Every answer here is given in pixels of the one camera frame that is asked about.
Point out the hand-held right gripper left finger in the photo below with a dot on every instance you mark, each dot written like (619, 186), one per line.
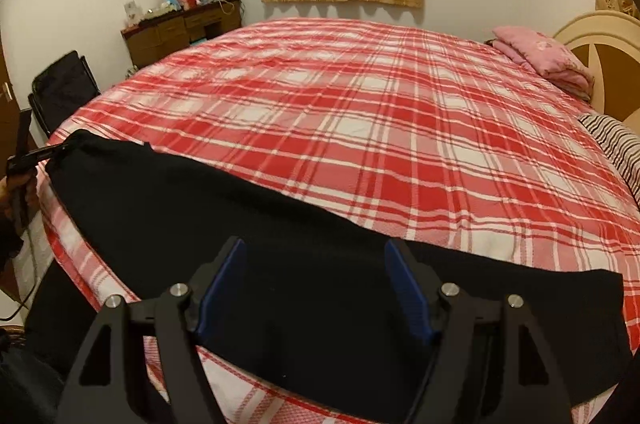
(222, 291)

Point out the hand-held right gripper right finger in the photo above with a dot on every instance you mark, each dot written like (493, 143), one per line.
(407, 291)

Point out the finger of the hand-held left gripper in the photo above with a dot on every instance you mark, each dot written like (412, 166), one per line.
(45, 153)

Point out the black pants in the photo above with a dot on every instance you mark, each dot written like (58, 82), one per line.
(300, 284)

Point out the person's left hand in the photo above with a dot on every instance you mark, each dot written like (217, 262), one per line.
(6, 196)

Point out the brown wooden door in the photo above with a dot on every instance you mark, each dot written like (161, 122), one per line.
(7, 114)

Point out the black folding chair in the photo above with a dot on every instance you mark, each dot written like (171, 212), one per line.
(62, 89)

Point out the wooden desk with drawers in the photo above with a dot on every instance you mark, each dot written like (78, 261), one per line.
(165, 36)

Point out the red plaid bed sheet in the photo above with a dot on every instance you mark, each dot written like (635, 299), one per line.
(350, 129)

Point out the striped pillow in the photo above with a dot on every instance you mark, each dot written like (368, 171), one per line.
(617, 144)

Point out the pink folded blanket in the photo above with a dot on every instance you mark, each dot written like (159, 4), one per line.
(542, 54)

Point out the cream and brown headboard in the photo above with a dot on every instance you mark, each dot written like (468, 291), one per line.
(615, 69)

